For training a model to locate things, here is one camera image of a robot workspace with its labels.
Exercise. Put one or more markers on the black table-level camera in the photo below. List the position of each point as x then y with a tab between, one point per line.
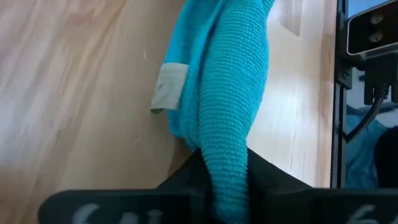
370	31

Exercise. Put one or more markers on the teal microfiber towel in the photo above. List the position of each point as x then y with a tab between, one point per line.
230	93

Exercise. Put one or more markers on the black aluminium table frame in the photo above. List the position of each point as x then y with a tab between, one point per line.
337	124

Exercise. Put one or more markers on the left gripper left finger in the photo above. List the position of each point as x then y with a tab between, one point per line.
192	177

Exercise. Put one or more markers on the person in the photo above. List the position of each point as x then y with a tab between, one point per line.
360	161

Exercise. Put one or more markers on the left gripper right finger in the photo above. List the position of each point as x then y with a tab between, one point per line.
261	180

